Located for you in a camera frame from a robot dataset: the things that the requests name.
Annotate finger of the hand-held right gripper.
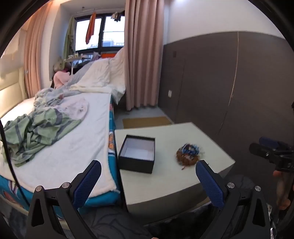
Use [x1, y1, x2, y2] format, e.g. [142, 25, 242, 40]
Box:
[259, 137, 287, 150]
[249, 142, 277, 161]

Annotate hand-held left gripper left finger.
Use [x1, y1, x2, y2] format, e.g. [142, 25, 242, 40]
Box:
[27, 160, 102, 239]

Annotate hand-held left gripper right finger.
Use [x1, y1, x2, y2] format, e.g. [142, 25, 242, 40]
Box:
[195, 160, 273, 239]

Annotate pile of beaded bracelets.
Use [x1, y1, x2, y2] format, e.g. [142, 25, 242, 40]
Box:
[176, 143, 200, 171]

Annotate black square gift box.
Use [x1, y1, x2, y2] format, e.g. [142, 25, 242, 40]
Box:
[118, 135, 156, 174]

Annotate person's right hand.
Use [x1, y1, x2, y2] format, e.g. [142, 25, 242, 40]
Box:
[273, 170, 291, 211]

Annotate white bedside table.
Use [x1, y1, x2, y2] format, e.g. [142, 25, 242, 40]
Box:
[114, 122, 236, 213]

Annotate green striped blanket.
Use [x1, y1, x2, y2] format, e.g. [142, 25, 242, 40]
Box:
[3, 107, 83, 167]

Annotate white printed cloth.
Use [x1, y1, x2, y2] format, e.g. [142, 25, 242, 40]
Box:
[55, 97, 89, 121]

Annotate flat brown cardboard sheet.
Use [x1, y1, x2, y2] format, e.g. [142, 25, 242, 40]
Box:
[122, 116, 173, 129]

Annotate pale blue floral quilt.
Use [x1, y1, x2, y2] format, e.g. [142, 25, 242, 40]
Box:
[34, 88, 74, 109]

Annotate white duvet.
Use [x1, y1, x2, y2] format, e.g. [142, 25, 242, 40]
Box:
[71, 48, 126, 104]

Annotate pink plush toy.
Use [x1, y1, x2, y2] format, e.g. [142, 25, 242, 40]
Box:
[53, 70, 71, 88]

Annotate grey pillow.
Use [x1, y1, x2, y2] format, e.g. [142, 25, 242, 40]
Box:
[68, 62, 98, 86]

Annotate beige padded headboard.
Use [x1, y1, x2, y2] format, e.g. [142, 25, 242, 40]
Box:
[0, 66, 26, 118]

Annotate green plush toy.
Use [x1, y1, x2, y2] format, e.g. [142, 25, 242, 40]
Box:
[53, 57, 66, 72]

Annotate white rack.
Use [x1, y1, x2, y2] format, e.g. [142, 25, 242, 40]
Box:
[62, 55, 98, 75]

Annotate wide pink curtain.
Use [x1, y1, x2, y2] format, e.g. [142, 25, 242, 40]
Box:
[124, 0, 164, 111]

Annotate narrow pink curtain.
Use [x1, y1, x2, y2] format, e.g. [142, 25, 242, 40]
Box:
[23, 2, 54, 98]

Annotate green hanging cloth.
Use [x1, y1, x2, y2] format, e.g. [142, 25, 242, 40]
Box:
[62, 17, 76, 60]

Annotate black framed window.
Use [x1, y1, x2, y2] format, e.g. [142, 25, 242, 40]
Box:
[69, 14, 126, 53]

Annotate orange hanging cloth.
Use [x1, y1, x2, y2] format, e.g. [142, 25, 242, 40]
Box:
[85, 11, 96, 45]

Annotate dark hanging clothes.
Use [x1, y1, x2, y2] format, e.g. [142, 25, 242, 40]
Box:
[110, 10, 126, 23]

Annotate black cable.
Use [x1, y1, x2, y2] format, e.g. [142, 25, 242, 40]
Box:
[0, 119, 30, 205]

